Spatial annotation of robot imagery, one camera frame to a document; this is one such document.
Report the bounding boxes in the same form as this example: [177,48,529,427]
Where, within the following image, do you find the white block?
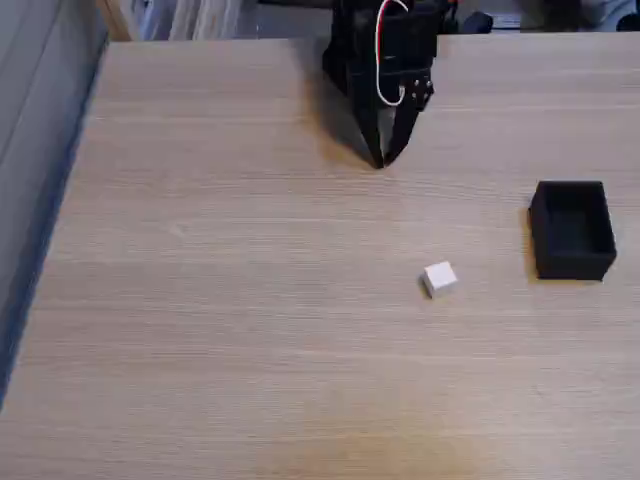
[418,260,459,301]

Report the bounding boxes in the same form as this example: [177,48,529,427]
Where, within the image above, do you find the black open box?
[528,179,619,282]

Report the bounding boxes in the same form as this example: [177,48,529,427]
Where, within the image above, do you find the white stacked boards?
[132,0,254,42]

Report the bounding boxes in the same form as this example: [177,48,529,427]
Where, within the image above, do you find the white red servo cable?
[374,0,411,108]

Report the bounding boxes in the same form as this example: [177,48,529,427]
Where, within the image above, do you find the wooden post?
[96,0,134,44]

